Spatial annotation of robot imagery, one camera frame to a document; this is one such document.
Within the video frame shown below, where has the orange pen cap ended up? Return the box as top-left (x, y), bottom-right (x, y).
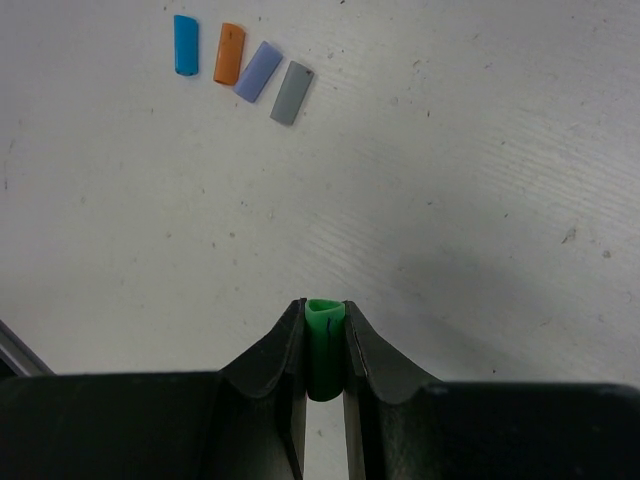
top-left (213, 23), bottom-right (246, 86)

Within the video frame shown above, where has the green pen cap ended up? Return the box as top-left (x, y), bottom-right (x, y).
top-left (305, 299), bottom-right (346, 402)

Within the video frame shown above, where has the grey pen cap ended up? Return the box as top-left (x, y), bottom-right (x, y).
top-left (270, 61), bottom-right (314, 126)

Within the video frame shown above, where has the purple pen cap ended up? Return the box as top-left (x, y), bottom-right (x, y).
top-left (233, 41), bottom-right (283, 103)

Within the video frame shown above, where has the blue pen cap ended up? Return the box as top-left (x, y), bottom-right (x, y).
top-left (174, 15), bottom-right (199, 77)

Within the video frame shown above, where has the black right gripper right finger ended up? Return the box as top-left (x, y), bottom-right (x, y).
top-left (343, 301), bottom-right (441, 479)

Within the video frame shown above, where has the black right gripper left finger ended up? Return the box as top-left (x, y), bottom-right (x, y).
top-left (217, 299), bottom-right (307, 479)

